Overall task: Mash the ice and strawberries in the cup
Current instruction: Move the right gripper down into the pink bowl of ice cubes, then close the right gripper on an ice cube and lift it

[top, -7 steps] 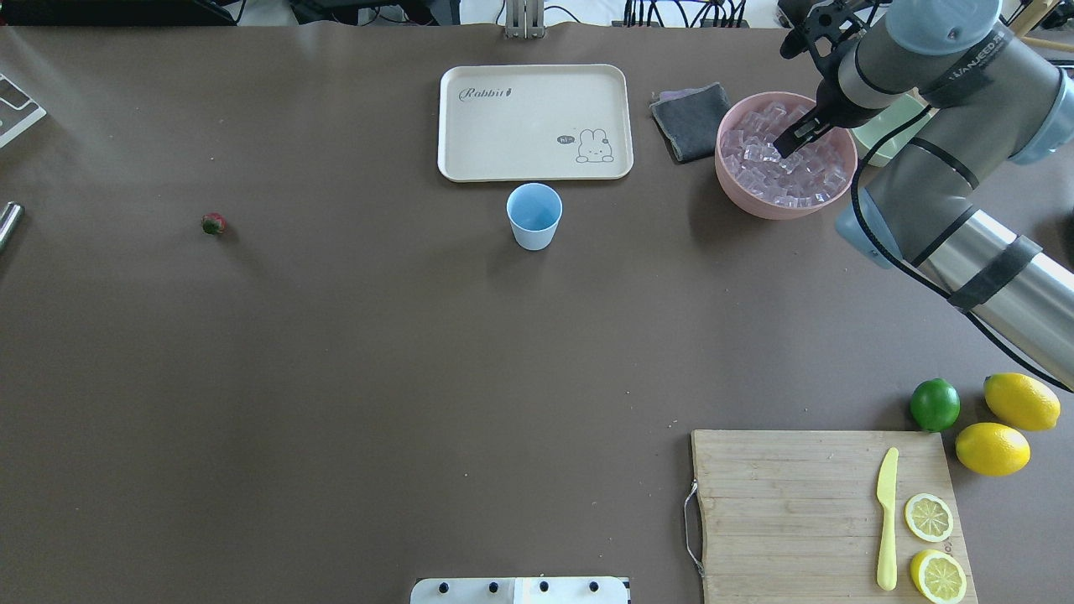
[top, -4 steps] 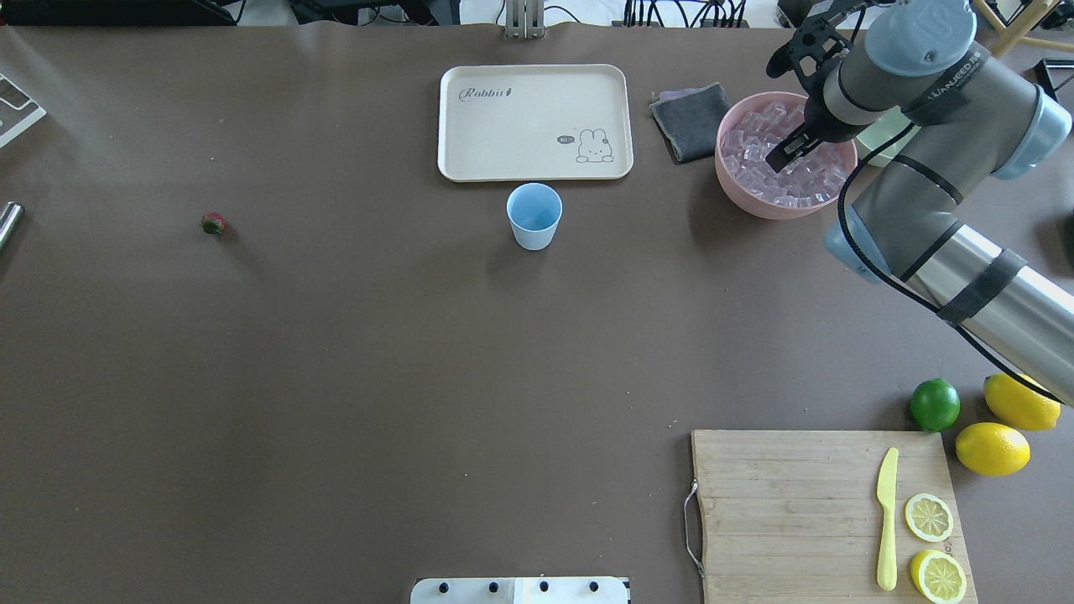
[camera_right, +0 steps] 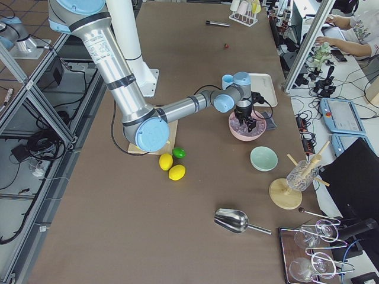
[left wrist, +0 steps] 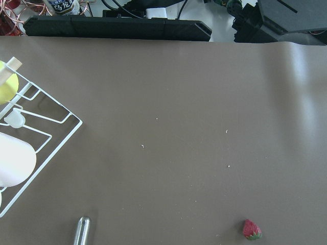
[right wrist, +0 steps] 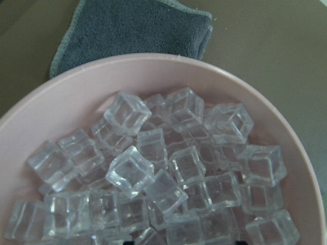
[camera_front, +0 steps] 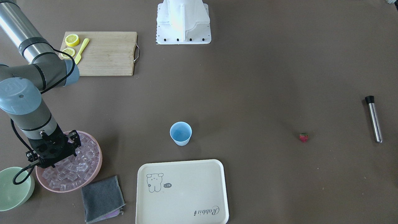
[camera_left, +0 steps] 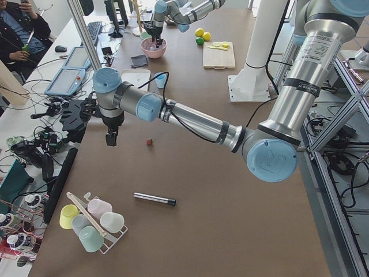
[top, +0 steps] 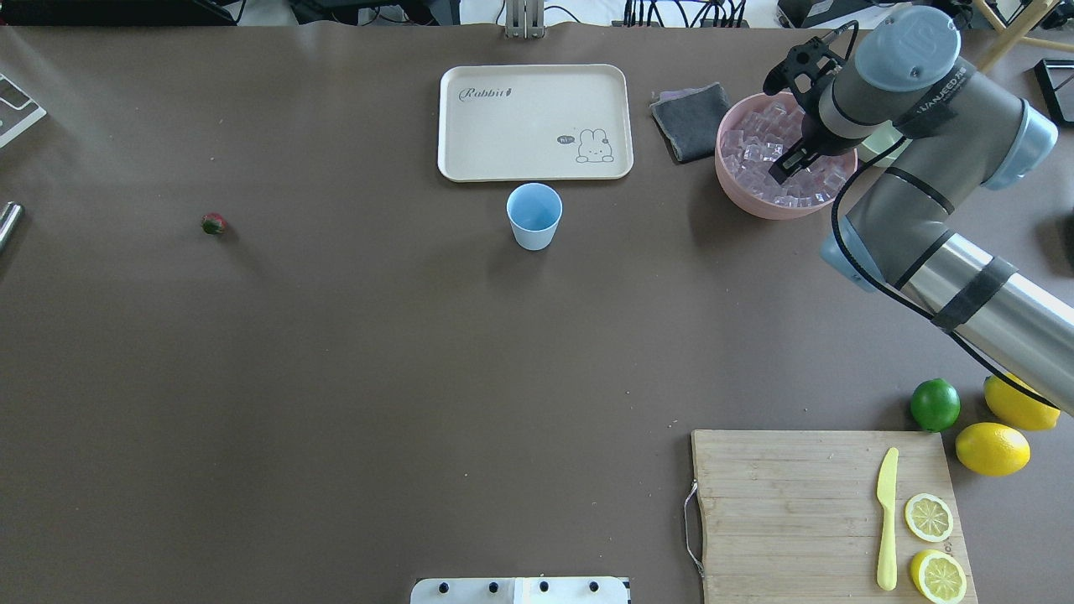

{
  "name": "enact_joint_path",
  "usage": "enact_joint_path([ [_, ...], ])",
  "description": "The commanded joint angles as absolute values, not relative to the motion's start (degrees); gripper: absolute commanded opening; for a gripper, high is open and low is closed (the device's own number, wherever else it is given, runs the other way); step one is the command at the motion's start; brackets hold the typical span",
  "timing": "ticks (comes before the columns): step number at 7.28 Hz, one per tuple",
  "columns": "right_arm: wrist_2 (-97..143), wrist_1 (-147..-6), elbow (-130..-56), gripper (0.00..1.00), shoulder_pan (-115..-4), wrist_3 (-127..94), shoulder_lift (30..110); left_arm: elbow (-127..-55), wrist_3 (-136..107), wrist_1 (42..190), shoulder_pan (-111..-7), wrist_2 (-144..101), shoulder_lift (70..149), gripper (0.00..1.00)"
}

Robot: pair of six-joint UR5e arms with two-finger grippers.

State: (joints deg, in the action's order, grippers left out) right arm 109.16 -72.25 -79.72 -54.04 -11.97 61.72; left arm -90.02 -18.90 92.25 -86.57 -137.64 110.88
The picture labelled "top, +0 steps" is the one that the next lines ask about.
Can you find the yellow plastic knife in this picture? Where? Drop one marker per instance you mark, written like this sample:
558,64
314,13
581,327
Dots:
886,488

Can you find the steel muddler with black tip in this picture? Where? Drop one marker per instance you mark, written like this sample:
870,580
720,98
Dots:
10,219

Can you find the upper whole lemon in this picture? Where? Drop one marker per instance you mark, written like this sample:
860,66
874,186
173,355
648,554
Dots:
1017,409

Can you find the light blue plastic cup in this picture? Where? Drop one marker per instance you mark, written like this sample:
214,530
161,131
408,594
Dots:
534,212

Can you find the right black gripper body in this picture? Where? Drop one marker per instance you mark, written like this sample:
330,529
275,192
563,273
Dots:
816,137

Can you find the grey folded cloth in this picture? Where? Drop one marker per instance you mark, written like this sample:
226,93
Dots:
689,120

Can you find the lower whole lemon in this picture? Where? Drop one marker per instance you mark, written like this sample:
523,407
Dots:
992,449

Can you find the pile of clear ice cubes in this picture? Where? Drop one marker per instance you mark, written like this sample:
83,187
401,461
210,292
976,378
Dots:
755,151

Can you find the beige rabbit tray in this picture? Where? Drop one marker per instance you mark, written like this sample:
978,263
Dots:
534,123

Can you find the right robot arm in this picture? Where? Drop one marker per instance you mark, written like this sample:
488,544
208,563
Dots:
964,132

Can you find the lemon half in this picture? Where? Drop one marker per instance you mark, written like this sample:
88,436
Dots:
929,518
938,577

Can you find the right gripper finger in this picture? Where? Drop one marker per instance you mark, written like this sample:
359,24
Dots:
788,165

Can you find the red strawberry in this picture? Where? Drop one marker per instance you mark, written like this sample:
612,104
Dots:
214,224

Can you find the green lime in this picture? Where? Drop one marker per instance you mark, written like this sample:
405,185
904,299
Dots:
935,405

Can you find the pink bowl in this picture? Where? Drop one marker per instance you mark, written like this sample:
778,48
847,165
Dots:
738,189

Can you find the green bowl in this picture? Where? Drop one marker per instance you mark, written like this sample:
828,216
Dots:
878,142

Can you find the upper lemon half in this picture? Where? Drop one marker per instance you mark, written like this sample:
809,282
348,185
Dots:
929,518

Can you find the whole lemon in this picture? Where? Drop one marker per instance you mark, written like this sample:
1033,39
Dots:
1017,409
992,449

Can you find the wooden cutting board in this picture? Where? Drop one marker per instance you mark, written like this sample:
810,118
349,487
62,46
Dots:
790,516

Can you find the black framed tray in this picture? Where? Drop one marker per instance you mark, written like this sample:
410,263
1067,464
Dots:
1054,77

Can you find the wooden cup stand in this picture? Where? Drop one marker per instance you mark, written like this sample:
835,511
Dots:
1009,35

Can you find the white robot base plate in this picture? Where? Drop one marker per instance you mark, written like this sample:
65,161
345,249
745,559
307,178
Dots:
532,589

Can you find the lower lemon half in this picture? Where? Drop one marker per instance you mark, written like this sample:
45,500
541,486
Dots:
938,577

